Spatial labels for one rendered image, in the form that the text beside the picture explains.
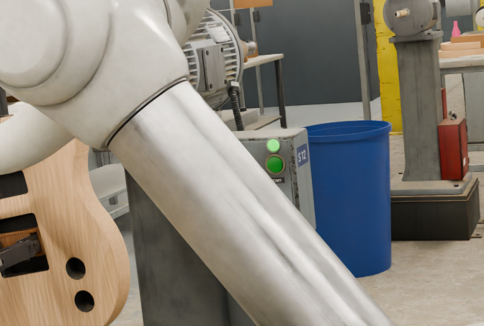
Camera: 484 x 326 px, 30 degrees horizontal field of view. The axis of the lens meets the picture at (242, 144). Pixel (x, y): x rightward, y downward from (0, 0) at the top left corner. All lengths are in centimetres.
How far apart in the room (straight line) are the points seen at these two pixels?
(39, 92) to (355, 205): 366
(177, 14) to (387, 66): 799
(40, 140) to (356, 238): 345
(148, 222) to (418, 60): 328
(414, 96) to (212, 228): 431
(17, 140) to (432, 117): 413
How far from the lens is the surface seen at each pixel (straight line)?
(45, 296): 157
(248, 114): 206
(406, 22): 489
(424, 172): 514
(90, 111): 82
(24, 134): 109
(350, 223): 442
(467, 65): 583
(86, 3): 80
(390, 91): 894
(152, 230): 197
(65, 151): 148
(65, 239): 151
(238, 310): 198
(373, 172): 440
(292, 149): 163
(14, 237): 157
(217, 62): 186
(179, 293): 198
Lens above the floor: 135
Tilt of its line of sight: 8 degrees down
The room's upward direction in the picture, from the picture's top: 6 degrees counter-clockwise
